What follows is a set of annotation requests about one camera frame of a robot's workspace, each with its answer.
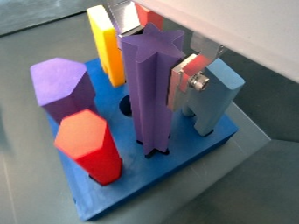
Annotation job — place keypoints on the gripper metal right finger with screw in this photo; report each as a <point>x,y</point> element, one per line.
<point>187,73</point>

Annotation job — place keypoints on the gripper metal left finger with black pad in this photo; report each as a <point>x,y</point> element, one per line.
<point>125,17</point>

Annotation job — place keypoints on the purple star block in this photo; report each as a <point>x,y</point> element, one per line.
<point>150,55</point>

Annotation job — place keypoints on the red block behind star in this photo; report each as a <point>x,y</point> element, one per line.
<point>149,17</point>

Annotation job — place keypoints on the blue shape sorter board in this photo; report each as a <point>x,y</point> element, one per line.
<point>142,171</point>

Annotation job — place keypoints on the light blue arch block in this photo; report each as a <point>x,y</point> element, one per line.
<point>207,105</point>

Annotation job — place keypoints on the yellow rectangular block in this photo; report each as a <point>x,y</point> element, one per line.
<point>106,40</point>

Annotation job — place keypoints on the purple pentagon block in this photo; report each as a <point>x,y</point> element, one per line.
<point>63,87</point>

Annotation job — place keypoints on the red hexagon block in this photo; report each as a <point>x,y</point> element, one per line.
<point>86,141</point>

